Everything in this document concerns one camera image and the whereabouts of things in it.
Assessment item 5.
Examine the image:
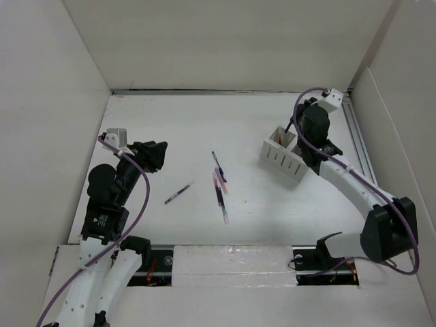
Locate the white foam front block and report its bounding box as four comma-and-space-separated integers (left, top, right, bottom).
172, 245, 296, 288

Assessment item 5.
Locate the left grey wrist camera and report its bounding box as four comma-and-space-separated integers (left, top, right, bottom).
101, 128, 127, 149

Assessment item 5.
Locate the white two-slot desk organizer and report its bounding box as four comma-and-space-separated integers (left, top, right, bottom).
260, 125, 308, 183

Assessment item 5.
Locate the right aluminium rail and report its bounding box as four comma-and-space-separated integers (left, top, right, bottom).
342, 96, 378, 186

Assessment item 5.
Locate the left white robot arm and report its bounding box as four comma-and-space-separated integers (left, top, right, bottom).
51, 136, 168, 326

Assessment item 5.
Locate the aluminium rail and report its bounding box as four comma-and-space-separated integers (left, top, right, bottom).
111, 89, 352, 96
342, 96, 378, 186

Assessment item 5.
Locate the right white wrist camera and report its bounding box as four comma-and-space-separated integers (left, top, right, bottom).
317, 89, 343, 113

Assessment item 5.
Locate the red pink long pen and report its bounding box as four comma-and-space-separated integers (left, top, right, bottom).
213, 172, 229, 224

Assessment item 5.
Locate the back aluminium rail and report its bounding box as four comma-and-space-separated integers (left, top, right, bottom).
111, 89, 352, 96

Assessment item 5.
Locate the front black mounting rail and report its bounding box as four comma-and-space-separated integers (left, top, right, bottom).
128, 246, 174, 287

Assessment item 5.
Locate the black pen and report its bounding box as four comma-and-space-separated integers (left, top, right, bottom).
164, 181, 195, 205

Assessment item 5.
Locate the blue pen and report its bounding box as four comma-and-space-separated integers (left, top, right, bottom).
211, 151, 227, 183

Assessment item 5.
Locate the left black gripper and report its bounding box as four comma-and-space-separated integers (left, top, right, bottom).
116, 140, 166, 204

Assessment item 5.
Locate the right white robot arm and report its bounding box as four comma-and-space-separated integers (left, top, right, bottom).
290, 97, 420, 275

